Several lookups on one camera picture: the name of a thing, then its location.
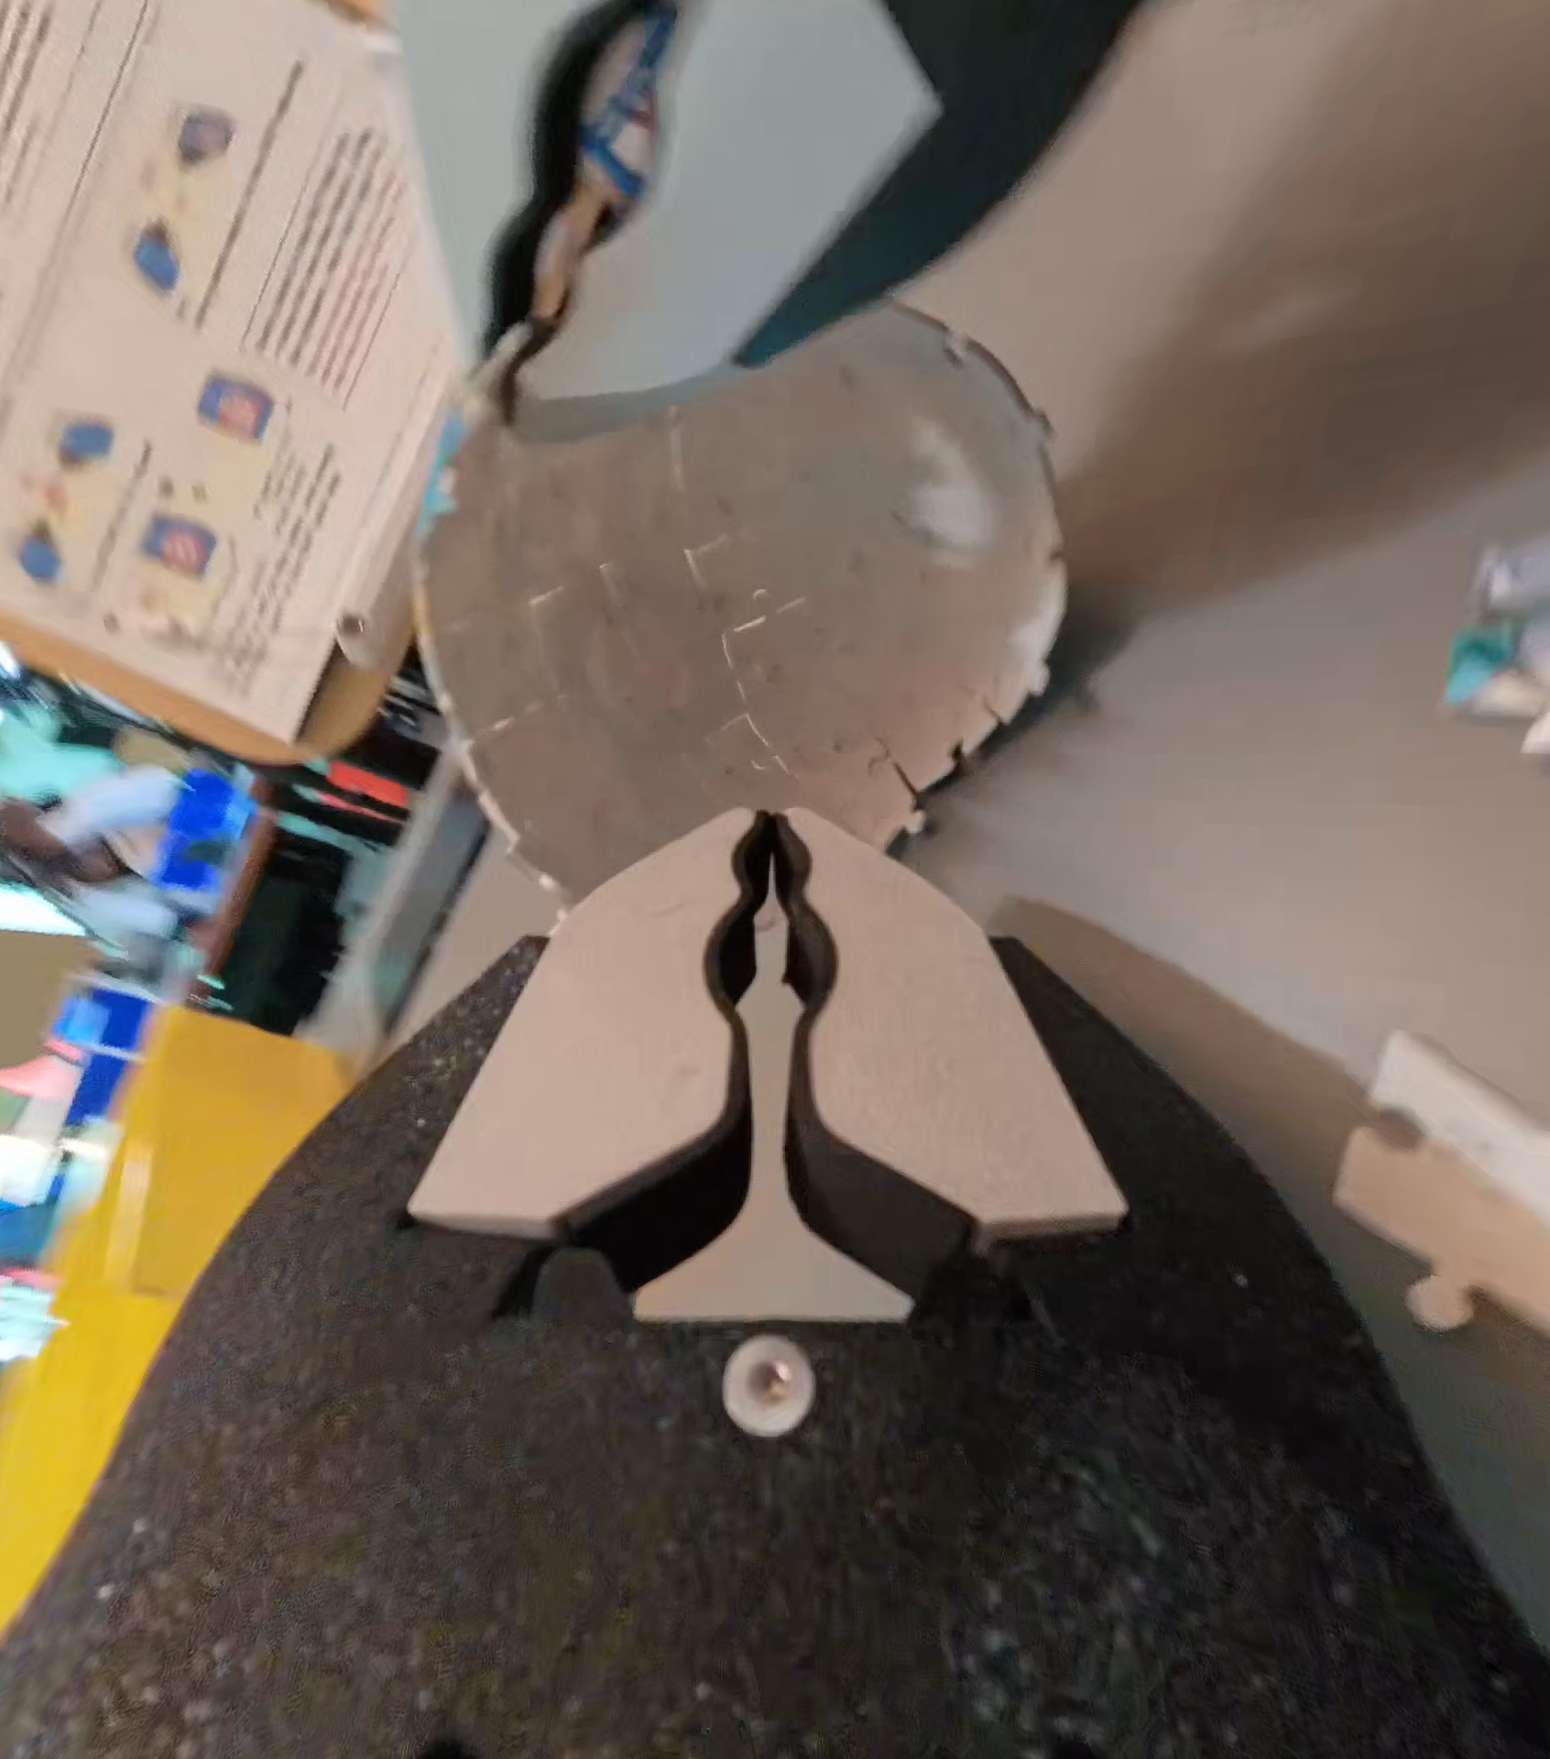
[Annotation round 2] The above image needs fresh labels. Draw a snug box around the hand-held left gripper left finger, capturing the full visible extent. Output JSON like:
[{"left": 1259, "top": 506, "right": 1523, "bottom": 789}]
[{"left": 407, "top": 807, "right": 777, "bottom": 1291}]

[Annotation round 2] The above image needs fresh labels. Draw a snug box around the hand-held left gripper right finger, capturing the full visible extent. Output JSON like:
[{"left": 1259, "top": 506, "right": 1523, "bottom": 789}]
[{"left": 775, "top": 811, "right": 1132, "bottom": 1298}]

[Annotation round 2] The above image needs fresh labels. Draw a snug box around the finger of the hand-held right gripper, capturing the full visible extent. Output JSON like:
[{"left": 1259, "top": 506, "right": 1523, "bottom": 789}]
[
  {"left": 489, "top": 0, "right": 945, "bottom": 424},
  {"left": 387, "top": 0, "right": 647, "bottom": 380}
]

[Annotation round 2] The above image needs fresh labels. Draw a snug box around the partly built puzzle ball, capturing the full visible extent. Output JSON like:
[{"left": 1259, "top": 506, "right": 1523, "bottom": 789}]
[{"left": 414, "top": 296, "right": 1068, "bottom": 902}]

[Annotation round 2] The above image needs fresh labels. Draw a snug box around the white loose puzzle piece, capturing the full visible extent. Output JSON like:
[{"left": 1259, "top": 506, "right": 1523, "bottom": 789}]
[{"left": 1330, "top": 1030, "right": 1550, "bottom": 1366}]

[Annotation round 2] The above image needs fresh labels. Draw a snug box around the yellow plastic bin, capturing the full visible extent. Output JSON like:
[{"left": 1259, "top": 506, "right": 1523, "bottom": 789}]
[{"left": 0, "top": 1003, "right": 357, "bottom": 1721}]

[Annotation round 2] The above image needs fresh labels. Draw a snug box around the printed instruction sheet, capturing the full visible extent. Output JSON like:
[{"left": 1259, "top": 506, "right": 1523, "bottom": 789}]
[{"left": 0, "top": 0, "right": 462, "bottom": 745}]

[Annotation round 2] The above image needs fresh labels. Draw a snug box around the wooden instruction board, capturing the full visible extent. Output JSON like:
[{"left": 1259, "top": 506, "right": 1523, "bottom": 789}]
[{"left": 0, "top": 0, "right": 475, "bottom": 765}]

